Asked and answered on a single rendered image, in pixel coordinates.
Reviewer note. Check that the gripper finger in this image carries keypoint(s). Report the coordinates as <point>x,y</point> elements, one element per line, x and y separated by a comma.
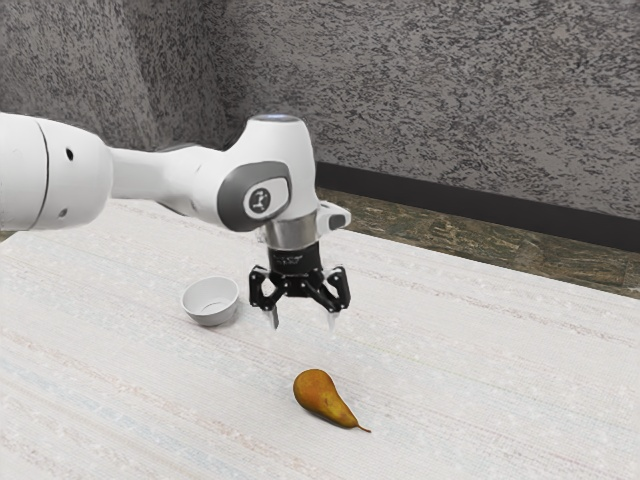
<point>262,295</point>
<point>336,292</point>

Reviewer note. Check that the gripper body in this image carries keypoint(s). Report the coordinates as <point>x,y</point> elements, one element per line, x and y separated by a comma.
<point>295,265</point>

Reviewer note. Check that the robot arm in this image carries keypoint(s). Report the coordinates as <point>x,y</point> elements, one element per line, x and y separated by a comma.
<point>150,170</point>

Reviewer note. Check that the white bowl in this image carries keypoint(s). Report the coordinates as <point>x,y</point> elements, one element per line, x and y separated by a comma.
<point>210,302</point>

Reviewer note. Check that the brown pear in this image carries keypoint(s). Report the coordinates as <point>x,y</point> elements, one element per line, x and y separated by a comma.
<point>320,395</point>

